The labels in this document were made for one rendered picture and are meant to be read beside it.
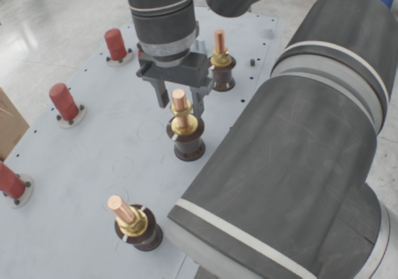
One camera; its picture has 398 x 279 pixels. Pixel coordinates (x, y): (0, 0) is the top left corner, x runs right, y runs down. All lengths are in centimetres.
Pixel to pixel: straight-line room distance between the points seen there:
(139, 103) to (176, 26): 50
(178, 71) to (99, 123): 45
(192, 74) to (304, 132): 33
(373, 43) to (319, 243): 21
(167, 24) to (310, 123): 29
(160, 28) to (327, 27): 25
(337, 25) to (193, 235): 25
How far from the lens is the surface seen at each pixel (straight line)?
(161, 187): 70
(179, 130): 65
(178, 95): 59
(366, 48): 29
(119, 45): 107
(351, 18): 32
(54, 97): 88
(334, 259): 22
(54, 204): 80
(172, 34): 44
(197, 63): 49
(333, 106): 22
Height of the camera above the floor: 197
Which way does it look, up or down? 51 degrees down
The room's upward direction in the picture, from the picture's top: 8 degrees counter-clockwise
